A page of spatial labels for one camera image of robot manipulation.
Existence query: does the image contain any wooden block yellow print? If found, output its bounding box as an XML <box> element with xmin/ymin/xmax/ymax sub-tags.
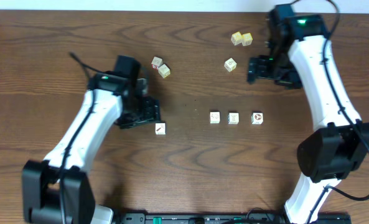
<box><xmin>158</xmin><ymin>64</ymin><xmax>171</xmax><ymax>78</ymax></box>

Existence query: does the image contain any wooden block soccer ball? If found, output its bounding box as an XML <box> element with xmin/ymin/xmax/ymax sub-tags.
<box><xmin>251</xmin><ymin>113</ymin><xmax>263</xmax><ymax>124</ymax></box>

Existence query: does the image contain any wooden block red side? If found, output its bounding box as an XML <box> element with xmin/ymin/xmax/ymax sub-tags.
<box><xmin>151</xmin><ymin>57</ymin><xmax>163</xmax><ymax>70</ymax></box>

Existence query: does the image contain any yellow block of pair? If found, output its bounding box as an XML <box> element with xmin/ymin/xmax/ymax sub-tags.
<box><xmin>242</xmin><ymin>33</ymin><xmax>253</xmax><ymax>46</ymax></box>
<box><xmin>231</xmin><ymin>32</ymin><xmax>243</xmax><ymax>45</ymax></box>

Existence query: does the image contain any wooden block brown print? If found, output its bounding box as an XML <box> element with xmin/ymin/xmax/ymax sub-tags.
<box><xmin>224</xmin><ymin>58</ymin><xmax>237</xmax><ymax>72</ymax></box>

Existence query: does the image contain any yellow block left of pair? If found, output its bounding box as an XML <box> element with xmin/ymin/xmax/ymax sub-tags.
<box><xmin>231</xmin><ymin>32</ymin><xmax>243</xmax><ymax>45</ymax></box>

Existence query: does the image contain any wooden block number eight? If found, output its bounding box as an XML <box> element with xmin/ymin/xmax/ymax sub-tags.
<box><xmin>210</xmin><ymin>111</ymin><xmax>220</xmax><ymax>124</ymax></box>

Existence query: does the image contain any wooden block hammer print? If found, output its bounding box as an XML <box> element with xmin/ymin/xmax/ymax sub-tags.
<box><xmin>155</xmin><ymin>123</ymin><xmax>166</xmax><ymax>135</ymax></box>

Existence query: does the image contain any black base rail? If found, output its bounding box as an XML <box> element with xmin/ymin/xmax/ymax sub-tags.
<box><xmin>118</xmin><ymin>212</ymin><xmax>352</xmax><ymax>224</ymax></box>

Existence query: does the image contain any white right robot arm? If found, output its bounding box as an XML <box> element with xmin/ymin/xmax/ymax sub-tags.
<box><xmin>247</xmin><ymin>10</ymin><xmax>369</xmax><ymax>223</ymax></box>

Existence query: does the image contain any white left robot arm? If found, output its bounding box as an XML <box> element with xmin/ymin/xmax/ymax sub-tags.
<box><xmin>21</xmin><ymin>73</ymin><xmax>161</xmax><ymax>223</ymax></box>

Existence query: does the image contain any wooden block hourglass print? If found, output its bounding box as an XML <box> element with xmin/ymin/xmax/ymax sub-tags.
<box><xmin>228</xmin><ymin>112</ymin><xmax>239</xmax><ymax>124</ymax></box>

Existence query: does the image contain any yellow block right of pair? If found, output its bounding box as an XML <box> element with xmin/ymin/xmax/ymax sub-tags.
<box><xmin>242</xmin><ymin>33</ymin><xmax>253</xmax><ymax>46</ymax></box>

